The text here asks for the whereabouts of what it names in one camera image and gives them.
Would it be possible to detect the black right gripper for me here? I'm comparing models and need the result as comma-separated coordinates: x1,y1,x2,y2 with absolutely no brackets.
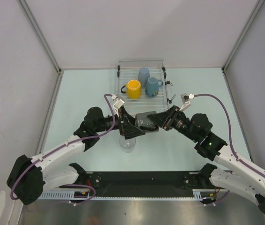
147,106,199,143

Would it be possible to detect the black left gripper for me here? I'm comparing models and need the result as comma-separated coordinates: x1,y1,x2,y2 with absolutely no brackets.
94,105,144,138

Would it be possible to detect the grey ceramic mug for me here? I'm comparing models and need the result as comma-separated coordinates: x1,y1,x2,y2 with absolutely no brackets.
135,111,159,133

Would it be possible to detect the clear octagonal glass cup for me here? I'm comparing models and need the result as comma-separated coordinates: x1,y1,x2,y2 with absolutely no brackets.
119,137,136,153

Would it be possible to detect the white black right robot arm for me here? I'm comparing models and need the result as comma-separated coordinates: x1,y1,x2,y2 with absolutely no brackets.
147,106,265,214

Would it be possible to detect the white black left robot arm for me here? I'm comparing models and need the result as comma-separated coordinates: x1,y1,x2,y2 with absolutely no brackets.
7,106,146,205

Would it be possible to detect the blue ribbed flower mug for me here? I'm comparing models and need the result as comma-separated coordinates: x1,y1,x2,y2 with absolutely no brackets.
145,77,163,97

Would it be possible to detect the yellow ceramic mug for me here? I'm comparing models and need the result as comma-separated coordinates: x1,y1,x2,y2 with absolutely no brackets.
120,79,141,99

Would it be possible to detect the light blue plain cup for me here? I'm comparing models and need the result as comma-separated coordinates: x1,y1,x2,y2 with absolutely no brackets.
138,67,150,87

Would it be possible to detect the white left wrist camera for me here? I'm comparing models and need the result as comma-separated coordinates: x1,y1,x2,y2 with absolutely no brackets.
111,94,125,116

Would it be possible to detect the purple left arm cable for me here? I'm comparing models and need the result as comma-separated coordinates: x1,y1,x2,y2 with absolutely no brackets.
10,93,120,207

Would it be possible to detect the metal wire dish rack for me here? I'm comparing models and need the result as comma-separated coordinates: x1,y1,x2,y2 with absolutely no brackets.
117,58,169,115

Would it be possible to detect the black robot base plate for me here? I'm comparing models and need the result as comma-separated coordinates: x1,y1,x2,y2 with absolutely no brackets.
59,171,227,199

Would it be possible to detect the grey slotted cable duct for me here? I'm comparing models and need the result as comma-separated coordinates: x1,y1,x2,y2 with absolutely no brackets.
39,188,217,202

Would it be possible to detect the aluminium frame post left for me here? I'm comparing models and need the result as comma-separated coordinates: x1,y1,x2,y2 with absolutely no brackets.
17,0,61,74

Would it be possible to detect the aluminium frame post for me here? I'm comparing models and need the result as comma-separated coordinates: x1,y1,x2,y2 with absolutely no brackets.
221,0,265,72
17,0,61,74

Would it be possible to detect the aluminium frame post right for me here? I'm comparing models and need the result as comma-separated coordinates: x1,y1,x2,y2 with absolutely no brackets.
221,0,265,72

